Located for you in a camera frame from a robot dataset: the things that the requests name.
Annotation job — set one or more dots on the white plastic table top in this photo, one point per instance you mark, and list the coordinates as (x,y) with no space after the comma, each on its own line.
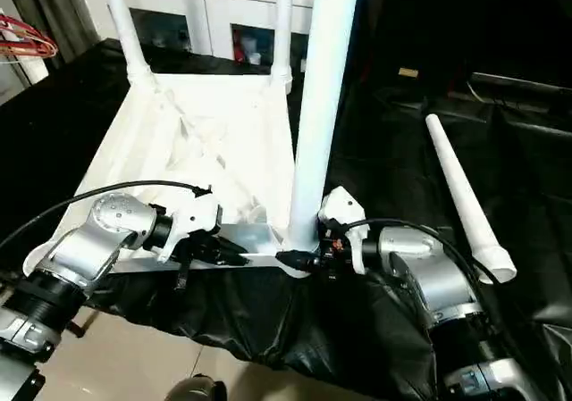
(187,119)

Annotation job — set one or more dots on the white plastic table leg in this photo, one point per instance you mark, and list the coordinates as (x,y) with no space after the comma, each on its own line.
(283,26)
(322,106)
(460,186)
(125,26)

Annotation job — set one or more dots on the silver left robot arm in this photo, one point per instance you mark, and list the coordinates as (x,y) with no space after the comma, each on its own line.
(103,236)

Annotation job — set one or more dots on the black shiny mat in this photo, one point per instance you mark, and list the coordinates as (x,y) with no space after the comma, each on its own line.
(268,320)

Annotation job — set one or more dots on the grey robot foot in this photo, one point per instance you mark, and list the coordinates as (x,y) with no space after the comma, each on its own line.
(196,388)

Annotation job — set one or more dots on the white cabinet with glass doors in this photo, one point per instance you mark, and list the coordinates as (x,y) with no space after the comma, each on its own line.
(196,3)

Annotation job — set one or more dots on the black flat bar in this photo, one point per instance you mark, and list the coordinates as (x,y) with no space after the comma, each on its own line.
(523,81)

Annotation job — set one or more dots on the black cabinet with gold label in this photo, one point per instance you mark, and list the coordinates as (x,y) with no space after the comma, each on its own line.
(447,17)

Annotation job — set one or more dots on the red clothes hangers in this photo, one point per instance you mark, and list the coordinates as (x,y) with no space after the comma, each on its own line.
(27,44)

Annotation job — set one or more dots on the grey curtain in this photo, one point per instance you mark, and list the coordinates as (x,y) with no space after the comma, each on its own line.
(53,12)

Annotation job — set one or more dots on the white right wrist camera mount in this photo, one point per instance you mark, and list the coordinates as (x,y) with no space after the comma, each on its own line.
(344,209)

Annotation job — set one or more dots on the black folding table frame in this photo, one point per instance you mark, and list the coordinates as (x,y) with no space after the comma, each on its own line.
(82,325)

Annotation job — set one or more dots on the white post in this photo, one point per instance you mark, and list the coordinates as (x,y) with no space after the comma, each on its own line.
(33,71)

